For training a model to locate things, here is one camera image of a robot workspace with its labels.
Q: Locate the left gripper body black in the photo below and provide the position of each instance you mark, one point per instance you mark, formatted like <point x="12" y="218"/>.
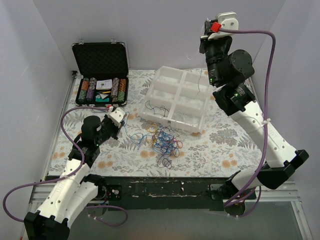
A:
<point x="114" y="130"/>

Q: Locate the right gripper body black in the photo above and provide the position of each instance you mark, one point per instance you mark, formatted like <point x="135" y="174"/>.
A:
<point x="206" y="41"/>

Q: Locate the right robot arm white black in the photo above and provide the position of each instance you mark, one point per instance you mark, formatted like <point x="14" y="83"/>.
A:
<point x="228" y="71"/>

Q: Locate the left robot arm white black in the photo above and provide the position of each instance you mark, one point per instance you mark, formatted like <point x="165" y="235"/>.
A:
<point x="54" y="217"/>

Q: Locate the playing card deck box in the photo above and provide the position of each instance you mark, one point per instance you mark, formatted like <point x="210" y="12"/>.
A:
<point x="104" y="84"/>

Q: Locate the black poker chip case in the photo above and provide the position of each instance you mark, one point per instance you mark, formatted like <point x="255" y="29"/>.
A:
<point x="102" y="61"/>

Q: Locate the white plastic compartment tray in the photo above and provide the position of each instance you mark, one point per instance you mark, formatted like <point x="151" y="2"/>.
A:
<point x="178" y="98"/>

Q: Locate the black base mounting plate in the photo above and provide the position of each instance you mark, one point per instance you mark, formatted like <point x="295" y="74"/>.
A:
<point x="160" y="193"/>

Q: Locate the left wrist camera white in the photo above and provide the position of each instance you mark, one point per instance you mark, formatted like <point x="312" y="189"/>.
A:
<point x="117" y="115"/>

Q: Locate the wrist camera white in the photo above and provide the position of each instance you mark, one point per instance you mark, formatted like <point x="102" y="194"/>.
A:
<point x="117" y="115"/>
<point x="226" y="20"/>

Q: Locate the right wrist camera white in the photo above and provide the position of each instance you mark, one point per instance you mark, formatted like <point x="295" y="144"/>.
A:
<point x="226" y="20"/>

